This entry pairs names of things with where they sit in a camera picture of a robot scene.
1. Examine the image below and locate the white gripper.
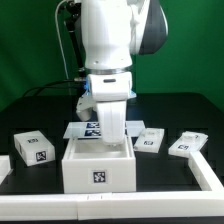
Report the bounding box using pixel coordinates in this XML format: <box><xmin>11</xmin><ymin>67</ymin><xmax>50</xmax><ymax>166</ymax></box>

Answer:
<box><xmin>96</xmin><ymin>101</ymin><xmax>126</xmax><ymax>145</ymax></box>

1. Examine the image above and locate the white cabinet door panel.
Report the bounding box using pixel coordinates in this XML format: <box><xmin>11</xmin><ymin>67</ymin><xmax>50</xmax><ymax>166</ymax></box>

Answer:
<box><xmin>134</xmin><ymin>128</ymin><xmax>164</xmax><ymax>153</ymax></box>
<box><xmin>168</xmin><ymin>131</ymin><xmax>208</xmax><ymax>158</ymax></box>

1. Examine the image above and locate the white cabinet body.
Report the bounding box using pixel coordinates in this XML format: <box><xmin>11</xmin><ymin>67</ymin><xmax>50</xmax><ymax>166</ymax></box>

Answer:
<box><xmin>62</xmin><ymin>136</ymin><xmax>136</xmax><ymax>194</ymax></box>

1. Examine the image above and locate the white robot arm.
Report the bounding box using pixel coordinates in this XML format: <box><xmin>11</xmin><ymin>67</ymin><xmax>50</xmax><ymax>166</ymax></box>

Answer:
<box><xmin>81</xmin><ymin>0</ymin><xmax>168</xmax><ymax>145</ymax></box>

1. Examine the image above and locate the small white cabinet top box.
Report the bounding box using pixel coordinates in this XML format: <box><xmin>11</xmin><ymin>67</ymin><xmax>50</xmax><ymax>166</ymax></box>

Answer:
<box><xmin>14</xmin><ymin>131</ymin><xmax>55</xmax><ymax>166</ymax></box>

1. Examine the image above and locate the white U-shaped obstacle fence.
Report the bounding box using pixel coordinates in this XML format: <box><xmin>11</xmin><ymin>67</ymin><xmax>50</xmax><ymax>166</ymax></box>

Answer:
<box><xmin>0</xmin><ymin>152</ymin><xmax>224</xmax><ymax>221</ymax></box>

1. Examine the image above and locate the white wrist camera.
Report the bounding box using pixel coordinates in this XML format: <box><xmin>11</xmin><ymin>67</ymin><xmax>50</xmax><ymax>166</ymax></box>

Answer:
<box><xmin>88</xmin><ymin>72</ymin><xmax>132</xmax><ymax>102</ymax></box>

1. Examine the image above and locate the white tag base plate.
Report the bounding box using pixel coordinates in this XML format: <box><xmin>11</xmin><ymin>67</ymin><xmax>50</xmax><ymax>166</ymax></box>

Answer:
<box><xmin>63</xmin><ymin>120</ymin><xmax>145</xmax><ymax>139</ymax></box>

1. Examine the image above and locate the black cable bundle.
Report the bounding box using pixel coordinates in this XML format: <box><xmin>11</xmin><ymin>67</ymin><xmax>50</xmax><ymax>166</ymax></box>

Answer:
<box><xmin>21</xmin><ymin>78</ymin><xmax>88</xmax><ymax>98</ymax></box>

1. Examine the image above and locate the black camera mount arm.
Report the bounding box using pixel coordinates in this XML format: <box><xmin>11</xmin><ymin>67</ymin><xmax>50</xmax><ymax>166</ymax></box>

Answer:
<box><xmin>64</xmin><ymin>0</ymin><xmax>86</xmax><ymax>80</ymax></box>

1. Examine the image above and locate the white cable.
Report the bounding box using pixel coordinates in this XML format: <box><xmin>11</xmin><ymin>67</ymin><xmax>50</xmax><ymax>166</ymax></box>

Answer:
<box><xmin>54</xmin><ymin>0</ymin><xmax>70</xmax><ymax>80</ymax></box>

